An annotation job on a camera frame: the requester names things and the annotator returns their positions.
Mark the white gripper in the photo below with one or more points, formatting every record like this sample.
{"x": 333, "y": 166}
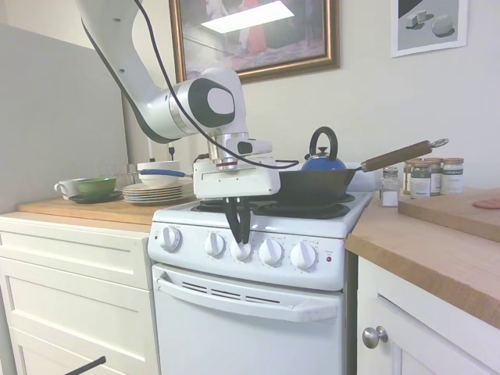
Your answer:
{"x": 238, "y": 177}

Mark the white burner knob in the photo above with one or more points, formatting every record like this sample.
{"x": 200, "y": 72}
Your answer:
{"x": 215, "y": 244}
{"x": 271, "y": 252}
{"x": 303, "y": 256}
{"x": 244, "y": 256}

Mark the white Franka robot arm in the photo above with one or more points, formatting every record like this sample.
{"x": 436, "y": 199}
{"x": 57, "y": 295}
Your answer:
{"x": 129, "y": 58}

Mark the white electric stove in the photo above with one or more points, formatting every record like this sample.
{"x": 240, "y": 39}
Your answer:
{"x": 250, "y": 343}

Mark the black coil burner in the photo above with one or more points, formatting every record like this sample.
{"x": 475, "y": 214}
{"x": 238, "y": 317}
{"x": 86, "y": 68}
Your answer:
{"x": 297, "y": 213}
{"x": 347, "y": 198}
{"x": 211, "y": 207}

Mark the white oven dial knob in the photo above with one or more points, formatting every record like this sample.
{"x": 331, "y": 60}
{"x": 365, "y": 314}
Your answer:
{"x": 170, "y": 238}

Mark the white ceramic bowl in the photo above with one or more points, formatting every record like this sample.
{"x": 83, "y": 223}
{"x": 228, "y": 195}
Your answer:
{"x": 164, "y": 181}

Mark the stack of white plates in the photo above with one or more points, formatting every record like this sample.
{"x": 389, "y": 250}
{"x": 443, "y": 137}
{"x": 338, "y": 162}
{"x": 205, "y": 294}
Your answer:
{"x": 156, "y": 193}

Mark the clear glass tumbler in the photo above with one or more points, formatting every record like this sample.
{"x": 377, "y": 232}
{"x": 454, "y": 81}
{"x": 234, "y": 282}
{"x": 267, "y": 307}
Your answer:
{"x": 119, "y": 173}

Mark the dark saucer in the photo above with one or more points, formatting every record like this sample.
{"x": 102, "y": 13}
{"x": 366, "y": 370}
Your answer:
{"x": 97, "y": 198}

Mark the green bowl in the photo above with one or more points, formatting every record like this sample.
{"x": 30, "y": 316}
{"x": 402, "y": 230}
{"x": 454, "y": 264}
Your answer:
{"x": 95, "y": 185}

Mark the glass salt shaker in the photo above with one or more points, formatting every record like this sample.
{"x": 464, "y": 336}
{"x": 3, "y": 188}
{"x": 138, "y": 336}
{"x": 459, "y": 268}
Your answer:
{"x": 389, "y": 197}

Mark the spice jar brown lid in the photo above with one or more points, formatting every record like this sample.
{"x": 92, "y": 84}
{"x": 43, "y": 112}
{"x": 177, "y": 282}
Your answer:
{"x": 435, "y": 176}
{"x": 407, "y": 179}

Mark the white drawer cabinet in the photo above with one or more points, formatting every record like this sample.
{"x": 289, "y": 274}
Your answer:
{"x": 78, "y": 281}

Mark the white teacup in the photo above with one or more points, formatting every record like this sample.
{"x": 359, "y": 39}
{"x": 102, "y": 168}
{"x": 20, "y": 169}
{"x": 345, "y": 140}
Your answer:
{"x": 68, "y": 187}

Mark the silver cabinet knob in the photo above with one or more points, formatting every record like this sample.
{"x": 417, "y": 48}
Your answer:
{"x": 373, "y": 338}

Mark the spice jar green label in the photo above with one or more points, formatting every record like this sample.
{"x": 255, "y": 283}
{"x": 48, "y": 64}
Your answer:
{"x": 420, "y": 183}

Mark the gold framed painting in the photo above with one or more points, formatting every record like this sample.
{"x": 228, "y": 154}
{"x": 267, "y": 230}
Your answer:
{"x": 273, "y": 35}

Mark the black rod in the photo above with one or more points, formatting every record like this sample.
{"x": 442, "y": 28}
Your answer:
{"x": 93, "y": 361}

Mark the thick wooden cutting board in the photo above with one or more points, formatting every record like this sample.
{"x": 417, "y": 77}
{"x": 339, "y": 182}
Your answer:
{"x": 449, "y": 215}

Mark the grey appliance side panel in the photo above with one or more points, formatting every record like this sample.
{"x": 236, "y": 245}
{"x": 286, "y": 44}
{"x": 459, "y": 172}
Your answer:
{"x": 47, "y": 136}

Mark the spice jar white label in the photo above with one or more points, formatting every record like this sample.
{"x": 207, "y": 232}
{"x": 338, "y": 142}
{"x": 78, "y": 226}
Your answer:
{"x": 452, "y": 177}

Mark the white cabinet with knob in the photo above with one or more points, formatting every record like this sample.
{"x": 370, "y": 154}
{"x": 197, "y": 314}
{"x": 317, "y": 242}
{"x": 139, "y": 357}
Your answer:
{"x": 429, "y": 351}

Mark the pink flat object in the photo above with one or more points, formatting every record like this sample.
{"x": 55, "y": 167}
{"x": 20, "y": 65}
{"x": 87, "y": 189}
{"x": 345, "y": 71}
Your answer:
{"x": 486, "y": 204}

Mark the white bordered poster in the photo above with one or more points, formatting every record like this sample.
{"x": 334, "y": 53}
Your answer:
{"x": 429, "y": 27}

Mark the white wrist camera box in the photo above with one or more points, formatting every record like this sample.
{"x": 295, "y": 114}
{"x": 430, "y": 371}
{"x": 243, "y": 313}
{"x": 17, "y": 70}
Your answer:
{"x": 254, "y": 147}

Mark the black wall plug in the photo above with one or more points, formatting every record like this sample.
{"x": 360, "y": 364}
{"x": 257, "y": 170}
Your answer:
{"x": 171, "y": 148}

